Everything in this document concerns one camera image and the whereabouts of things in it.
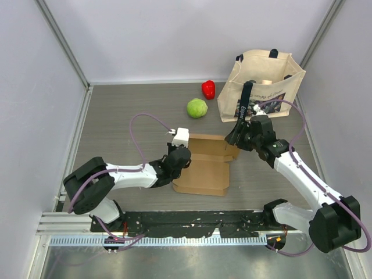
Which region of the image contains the brown cardboard box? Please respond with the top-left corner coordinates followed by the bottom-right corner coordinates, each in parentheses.
top-left (173, 134), bottom-right (239, 196)

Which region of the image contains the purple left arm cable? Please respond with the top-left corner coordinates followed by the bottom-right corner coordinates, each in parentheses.
top-left (55, 113), bottom-right (177, 267)

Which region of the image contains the green cabbage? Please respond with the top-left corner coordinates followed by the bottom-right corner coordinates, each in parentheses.
top-left (187, 98), bottom-right (208, 119)

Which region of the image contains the beige canvas tote bag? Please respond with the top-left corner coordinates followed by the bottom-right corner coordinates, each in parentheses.
top-left (217, 49), bottom-right (306, 123)

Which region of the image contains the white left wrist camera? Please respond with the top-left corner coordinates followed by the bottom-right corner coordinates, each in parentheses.
top-left (168, 127), bottom-right (189, 148)

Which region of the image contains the white slotted cable duct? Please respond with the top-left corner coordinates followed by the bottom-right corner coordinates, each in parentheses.
top-left (49, 234), bottom-right (267, 248)

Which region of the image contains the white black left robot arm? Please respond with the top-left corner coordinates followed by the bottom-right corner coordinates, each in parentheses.
top-left (63, 143), bottom-right (191, 232)

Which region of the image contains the red bell pepper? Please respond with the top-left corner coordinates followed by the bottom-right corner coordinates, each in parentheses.
top-left (201, 80), bottom-right (216, 100)

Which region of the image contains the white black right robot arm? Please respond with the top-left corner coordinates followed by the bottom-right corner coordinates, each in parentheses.
top-left (225, 115), bottom-right (362, 253)

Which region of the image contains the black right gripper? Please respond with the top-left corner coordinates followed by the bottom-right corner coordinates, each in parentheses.
top-left (225, 119), bottom-right (261, 152)

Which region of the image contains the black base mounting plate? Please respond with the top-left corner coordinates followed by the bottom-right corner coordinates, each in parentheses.
top-left (106, 210), bottom-right (284, 238)

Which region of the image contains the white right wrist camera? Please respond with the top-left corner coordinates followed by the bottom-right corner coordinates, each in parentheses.
top-left (252, 104), bottom-right (266, 116)

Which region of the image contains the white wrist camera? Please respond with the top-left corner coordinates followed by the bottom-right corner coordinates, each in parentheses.
top-left (252, 104), bottom-right (266, 116)
top-left (168, 127), bottom-right (189, 148)

